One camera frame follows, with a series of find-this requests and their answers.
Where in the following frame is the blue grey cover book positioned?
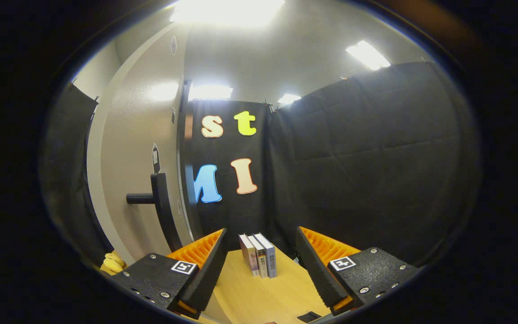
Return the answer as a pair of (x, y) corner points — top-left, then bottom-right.
(253, 232), (278, 279)

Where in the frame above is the black door handle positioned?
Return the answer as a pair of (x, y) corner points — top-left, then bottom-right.
(126, 173), (183, 253)

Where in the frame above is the white spine book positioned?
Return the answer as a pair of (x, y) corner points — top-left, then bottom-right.
(247, 234), (269, 279)

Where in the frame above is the large ceiling light panel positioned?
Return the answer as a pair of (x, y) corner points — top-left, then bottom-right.
(169, 0), (286, 27)

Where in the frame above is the black backdrop cloth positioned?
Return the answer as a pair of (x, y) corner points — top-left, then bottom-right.
(39, 61), (481, 268)

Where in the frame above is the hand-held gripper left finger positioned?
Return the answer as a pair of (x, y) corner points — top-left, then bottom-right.
(111, 228), (228, 320)

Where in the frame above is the small black object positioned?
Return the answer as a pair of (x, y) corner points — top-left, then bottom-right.
(297, 311), (323, 324)

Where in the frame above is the dark grey cabinet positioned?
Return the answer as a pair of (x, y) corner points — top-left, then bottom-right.
(177, 80), (205, 243)

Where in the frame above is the long ceiling light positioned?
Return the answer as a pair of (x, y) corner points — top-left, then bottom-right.
(345, 40), (392, 71)

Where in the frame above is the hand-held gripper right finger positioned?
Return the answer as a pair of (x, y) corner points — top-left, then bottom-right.
(295, 226), (421, 315)

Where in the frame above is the maroon cover book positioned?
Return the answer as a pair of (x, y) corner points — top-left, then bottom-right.
(238, 234), (260, 277)

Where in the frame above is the yellow plush toy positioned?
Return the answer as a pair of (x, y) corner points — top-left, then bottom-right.
(100, 251), (127, 276)

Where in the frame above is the beige cabinet door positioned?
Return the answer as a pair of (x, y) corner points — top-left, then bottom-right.
(86, 22), (195, 267)

